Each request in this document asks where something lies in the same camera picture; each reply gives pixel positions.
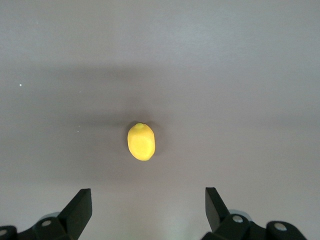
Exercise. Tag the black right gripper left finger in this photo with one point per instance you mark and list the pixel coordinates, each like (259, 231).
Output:
(72, 220)

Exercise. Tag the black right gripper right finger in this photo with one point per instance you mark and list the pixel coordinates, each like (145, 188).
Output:
(220, 220)

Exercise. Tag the yellow lemon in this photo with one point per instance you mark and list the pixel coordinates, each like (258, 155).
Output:
(141, 143)

